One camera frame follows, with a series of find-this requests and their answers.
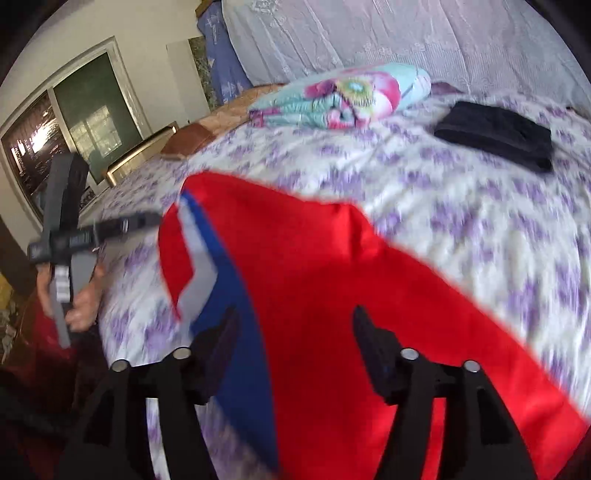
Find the wooden bedside frame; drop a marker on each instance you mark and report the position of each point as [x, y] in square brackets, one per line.
[138, 154]

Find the red pants with blue-white stripe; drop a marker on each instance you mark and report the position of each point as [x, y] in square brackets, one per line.
[346, 277]

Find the white panel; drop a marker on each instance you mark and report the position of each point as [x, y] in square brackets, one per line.
[184, 83]

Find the folded floral quilt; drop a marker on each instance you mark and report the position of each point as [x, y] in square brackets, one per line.
[341, 97]

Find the blue patterned cloth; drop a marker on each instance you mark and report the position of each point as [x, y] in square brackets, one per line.
[221, 60]

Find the window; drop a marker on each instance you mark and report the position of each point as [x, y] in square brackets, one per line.
[69, 129]

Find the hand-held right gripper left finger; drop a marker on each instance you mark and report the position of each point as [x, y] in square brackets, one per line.
[217, 350]

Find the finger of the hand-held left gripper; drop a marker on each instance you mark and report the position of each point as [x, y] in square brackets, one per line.
[129, 225]

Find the wooden furniture top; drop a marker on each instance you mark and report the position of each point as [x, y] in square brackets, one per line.
[207, 7]

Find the brown pillow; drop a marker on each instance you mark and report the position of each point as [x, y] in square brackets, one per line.
[194, 138]

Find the person's left hand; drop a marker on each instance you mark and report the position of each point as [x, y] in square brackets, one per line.
[85, 300]

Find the purple floral bed sheet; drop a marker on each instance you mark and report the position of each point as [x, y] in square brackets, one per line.
[461, 207]

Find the folded black garment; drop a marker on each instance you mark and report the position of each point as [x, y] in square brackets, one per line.
[498, 134]

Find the white lace curtain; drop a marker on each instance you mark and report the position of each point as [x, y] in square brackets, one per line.
[415, 37]

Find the dark red cloth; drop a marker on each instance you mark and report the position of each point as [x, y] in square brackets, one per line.
[41, 341]

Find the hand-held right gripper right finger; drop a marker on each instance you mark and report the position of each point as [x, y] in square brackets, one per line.
[376, 350]

